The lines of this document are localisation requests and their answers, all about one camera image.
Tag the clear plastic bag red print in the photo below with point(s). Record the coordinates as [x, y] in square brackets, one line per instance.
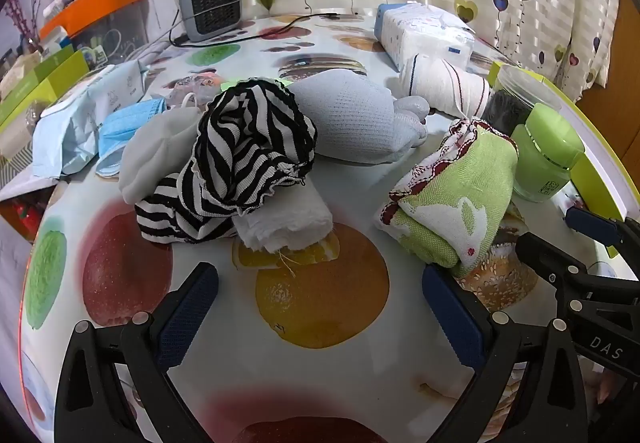
[200, 85]

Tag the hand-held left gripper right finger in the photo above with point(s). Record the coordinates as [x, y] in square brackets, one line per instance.
[452, 320]

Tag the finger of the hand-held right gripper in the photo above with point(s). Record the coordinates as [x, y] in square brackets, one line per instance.
[587, 222]
[545, 254]

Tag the grey portable heater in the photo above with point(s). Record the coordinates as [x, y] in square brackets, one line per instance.
[210, 5]

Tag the red object under table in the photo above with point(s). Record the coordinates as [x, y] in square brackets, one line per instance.
[22, 215]

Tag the lime green packaging box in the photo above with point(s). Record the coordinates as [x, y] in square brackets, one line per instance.
[65, 63]
[25, 98]

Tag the brown wooden cabinet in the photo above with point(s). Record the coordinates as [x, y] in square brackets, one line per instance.
[627, 23]

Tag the green plastic jar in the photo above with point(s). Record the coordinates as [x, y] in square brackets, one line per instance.
[542, 158]

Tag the light grey knit glove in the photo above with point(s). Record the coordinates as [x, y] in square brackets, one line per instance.
[345, 113]

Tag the person's right hand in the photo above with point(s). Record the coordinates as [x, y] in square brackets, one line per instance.
[607, 388]

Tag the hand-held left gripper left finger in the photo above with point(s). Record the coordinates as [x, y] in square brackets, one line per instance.
[187, 310]

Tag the blue face mask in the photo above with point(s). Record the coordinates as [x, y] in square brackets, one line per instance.
[125, 133]

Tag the pink branch decoration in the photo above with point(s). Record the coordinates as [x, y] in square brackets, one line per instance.
[17, 10]

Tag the light grey cloth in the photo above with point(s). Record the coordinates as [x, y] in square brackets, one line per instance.
[155, 153]

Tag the clear jar dark contents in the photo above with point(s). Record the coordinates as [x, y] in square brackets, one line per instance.
[515, 88]

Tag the black white striped cloth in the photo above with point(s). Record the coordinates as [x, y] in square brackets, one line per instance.
[240, 138]

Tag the green rabbit print towel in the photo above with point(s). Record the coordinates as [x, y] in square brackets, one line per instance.
[450, 203]

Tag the light blue wet wipes pack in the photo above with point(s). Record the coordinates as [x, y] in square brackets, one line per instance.
[85, 123]

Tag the fruit print tablecloth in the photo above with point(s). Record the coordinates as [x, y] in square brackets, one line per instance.
[320, 373]

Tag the white striped towel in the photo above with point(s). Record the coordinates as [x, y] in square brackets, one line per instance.
[440, 80]

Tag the white tissue pack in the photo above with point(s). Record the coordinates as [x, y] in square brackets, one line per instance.
[420, 33]

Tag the green face mask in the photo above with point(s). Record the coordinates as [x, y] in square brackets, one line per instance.
[255, 83]

